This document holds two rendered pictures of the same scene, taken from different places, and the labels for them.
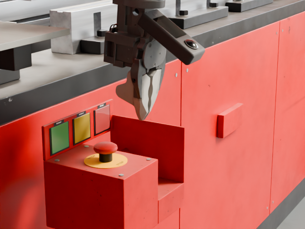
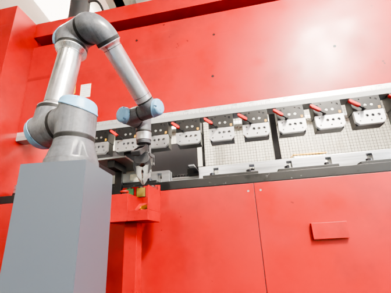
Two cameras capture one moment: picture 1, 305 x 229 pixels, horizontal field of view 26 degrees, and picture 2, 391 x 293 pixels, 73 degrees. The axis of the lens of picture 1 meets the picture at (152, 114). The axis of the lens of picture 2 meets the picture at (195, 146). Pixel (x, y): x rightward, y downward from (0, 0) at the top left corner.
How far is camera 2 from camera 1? 165 cm
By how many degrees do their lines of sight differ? 78
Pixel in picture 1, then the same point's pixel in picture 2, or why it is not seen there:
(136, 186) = (113, 200)
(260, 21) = (370, 168)
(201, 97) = (281, 207)
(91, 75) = (177, 182)
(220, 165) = (325, 263)
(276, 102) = not seen: outside the picture
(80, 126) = (139, 191)
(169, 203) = (135, 214)
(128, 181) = not seen: hidden behind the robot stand
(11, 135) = not seen: hidden behind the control
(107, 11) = (223, 167)
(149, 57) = (137, 158)
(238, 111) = (337, 225)
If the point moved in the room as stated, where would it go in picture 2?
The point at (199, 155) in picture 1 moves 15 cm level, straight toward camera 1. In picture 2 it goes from (287, 245) to (257, 246)
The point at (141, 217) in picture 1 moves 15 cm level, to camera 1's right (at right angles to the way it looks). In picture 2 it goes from (116, 213) to (118, 209)
